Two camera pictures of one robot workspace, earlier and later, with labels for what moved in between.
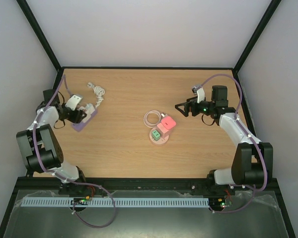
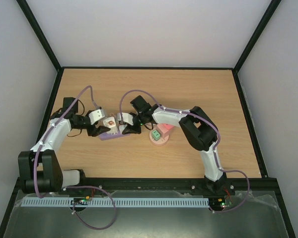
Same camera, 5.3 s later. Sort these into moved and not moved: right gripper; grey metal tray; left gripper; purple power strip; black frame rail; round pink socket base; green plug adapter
Moved: left gripper; right gripper; purple power strip
Not moved: round pink socket base; green plug adapter; grey metal tray; black frame rail
